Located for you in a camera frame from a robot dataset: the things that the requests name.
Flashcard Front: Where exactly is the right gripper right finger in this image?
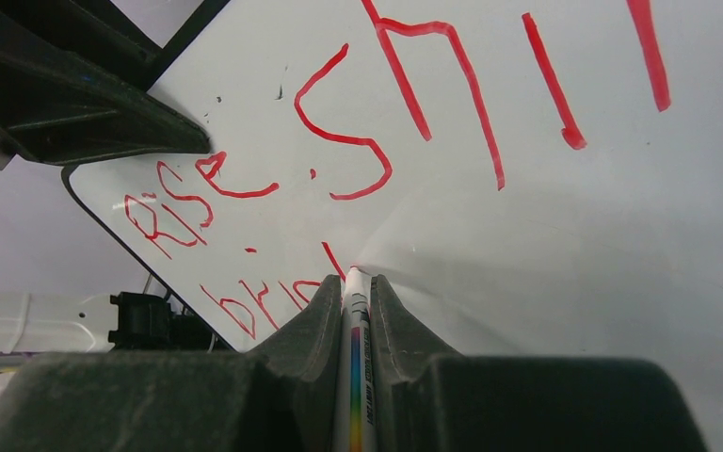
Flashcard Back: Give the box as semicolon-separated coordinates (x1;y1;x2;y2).
371;275;706;451

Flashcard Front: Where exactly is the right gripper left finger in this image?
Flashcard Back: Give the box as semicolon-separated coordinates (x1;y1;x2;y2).
0;275;342;451

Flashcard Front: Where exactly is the white whiteboard marker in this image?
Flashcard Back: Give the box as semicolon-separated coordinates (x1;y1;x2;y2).
331;266;378;451

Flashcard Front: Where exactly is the white whiteboard black frame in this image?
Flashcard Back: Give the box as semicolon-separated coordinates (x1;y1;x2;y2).
65;1;723;451

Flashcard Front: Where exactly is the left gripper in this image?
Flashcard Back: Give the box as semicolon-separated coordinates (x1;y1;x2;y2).
0;1;211;170

